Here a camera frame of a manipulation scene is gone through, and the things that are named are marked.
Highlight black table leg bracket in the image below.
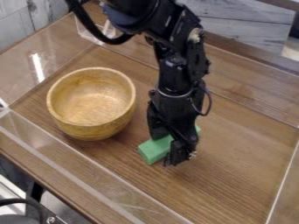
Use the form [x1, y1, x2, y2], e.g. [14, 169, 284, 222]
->
[26, 181, 69, 224]

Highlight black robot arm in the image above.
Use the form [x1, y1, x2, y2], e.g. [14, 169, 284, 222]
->
[65, 0, 213, 165]

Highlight clear acrylic tray wall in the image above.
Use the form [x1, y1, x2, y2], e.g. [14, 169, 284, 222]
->
[0, 103, 193, 224]

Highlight black cable under table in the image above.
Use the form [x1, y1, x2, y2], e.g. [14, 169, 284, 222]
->
[0, 197, 43, 224]

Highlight clear acrylic corner bracket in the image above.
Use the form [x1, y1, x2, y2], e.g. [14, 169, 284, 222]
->
[74, 11, 118, 46]

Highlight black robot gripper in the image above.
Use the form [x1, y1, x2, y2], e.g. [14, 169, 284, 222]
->
[147, 85, 206, 166]

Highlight brown wooden bowl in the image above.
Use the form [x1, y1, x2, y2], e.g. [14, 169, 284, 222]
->
[47, 66, 137, 141]

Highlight green rectangular block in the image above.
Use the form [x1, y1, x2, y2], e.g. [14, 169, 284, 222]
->
[137, 125, 204, 166]

